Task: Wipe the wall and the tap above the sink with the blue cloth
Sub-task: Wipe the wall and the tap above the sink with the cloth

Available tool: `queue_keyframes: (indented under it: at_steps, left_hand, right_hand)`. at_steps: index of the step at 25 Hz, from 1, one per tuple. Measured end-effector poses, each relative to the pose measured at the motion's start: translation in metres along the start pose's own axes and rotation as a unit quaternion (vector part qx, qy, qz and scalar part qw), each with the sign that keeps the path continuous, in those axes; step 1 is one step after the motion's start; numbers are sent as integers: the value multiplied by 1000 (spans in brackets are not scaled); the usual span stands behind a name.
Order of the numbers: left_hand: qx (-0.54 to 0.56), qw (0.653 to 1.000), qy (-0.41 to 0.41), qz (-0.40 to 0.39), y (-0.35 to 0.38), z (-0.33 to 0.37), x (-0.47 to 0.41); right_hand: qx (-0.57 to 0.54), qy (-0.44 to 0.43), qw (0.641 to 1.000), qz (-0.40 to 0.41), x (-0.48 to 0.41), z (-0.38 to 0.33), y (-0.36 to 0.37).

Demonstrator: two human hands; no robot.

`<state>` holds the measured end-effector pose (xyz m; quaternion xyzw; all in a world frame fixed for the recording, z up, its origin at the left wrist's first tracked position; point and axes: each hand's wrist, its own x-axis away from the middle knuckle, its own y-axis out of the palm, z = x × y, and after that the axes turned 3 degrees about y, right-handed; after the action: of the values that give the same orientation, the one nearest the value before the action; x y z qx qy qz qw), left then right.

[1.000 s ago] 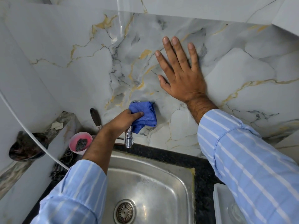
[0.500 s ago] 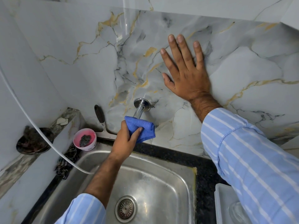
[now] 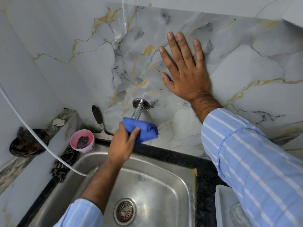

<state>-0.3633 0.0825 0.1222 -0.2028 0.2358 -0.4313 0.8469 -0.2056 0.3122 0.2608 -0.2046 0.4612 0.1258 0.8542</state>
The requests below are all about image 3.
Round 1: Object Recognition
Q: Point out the stainless steel sink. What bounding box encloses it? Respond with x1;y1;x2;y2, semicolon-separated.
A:
28;145;197;227

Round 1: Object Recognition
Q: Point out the person's right hand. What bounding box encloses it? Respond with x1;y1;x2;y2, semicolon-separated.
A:
159;32;212;102

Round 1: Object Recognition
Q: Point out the pink round tub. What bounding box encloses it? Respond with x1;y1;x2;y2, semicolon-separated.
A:
70;129;95;153

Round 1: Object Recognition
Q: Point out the black handled scraper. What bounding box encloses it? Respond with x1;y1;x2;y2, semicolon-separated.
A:
92;105;114;141

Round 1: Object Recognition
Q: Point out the steel wool scrubber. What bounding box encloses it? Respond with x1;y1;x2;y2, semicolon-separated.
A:
76;136;89;149

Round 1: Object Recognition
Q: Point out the round sink drain strainer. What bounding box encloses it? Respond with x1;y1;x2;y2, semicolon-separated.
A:
114;198;137;226

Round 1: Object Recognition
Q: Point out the person's left forearm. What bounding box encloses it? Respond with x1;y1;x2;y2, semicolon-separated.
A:
53;157;124;227

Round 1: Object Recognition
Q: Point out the person's left hand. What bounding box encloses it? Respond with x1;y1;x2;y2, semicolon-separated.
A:
107;122;141;164

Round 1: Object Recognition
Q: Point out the white hose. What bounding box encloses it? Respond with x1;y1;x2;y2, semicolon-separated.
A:
0;84;95;177

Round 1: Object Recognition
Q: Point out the white plastic tray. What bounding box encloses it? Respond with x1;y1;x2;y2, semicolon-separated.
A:
215;184;242;227

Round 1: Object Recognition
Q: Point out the dark round bowl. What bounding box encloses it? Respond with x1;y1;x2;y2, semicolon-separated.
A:
9;127;50;158

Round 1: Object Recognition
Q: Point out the person's right forearm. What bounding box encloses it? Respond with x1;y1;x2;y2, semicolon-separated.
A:
189;92;303;227

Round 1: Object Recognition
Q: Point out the chrome wall tap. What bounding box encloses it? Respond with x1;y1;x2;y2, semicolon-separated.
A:
131;98;151;121

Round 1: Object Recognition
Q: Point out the striped dark rag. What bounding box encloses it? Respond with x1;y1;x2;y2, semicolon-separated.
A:
50;146;78;183

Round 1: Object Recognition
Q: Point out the clear glass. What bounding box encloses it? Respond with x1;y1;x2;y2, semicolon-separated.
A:
229;202;251;227

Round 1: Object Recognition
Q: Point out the blue cleaning cloth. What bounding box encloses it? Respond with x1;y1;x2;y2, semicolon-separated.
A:
122;117;159;146

